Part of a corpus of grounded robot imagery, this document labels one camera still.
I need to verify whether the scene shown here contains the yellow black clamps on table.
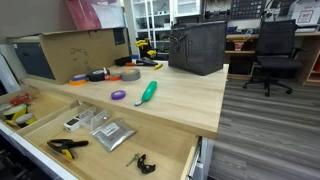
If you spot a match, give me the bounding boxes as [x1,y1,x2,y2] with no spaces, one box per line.
[114,38,164,71]

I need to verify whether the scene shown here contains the black clamp with bolt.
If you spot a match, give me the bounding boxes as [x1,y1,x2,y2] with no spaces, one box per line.
[126,153,156,174]

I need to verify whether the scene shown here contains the large cardboard box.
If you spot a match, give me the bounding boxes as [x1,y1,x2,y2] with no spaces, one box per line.
[8,28,130,84]

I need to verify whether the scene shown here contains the grey duct tape roll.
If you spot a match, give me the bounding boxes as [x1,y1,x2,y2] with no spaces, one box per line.
[121,68,141,81]

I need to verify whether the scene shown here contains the wooden open drawer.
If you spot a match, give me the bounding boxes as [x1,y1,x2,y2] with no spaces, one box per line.
[1,88,198,180]

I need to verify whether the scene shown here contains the clear plastic box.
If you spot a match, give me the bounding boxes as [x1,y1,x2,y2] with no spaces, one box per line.
[78,106,109,130]

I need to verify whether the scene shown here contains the dark grey fabric bag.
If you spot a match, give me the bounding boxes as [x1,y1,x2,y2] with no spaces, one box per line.
[168,21,227,76]

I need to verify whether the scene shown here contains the white small device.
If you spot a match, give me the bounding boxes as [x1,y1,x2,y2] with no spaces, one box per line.
[64,117,80,132]

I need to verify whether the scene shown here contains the orange tape roll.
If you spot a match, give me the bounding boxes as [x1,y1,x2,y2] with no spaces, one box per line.
[109,73,121,81]

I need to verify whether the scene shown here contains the white shelving unit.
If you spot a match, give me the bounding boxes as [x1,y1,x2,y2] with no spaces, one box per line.
[123,0,202,57]

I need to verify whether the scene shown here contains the blue and orange tape stack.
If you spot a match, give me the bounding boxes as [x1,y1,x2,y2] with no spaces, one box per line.
[69,74,87,86]

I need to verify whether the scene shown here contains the black office chair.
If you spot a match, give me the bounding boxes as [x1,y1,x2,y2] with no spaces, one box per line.
[243,19,302,97]

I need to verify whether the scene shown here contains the yellow black tape roll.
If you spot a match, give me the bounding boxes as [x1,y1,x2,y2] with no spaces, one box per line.
[3,104,37,128]

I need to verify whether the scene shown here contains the green handled brush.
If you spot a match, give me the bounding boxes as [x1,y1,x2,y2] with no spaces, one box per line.
[134,81,157,106]

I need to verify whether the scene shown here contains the black yellow spring clamp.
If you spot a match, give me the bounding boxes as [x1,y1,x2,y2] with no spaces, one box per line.
[47,139,89,159]

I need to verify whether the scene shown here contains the silver foil pouch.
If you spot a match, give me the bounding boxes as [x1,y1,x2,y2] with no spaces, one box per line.
[91,118,137,152]

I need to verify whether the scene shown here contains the red tape in drawer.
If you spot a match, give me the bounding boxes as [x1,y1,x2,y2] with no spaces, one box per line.
[10,93,30,106]

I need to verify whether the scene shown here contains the purple masking tape roll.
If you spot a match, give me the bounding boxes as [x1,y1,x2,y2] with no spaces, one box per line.
[111,90,126,100]

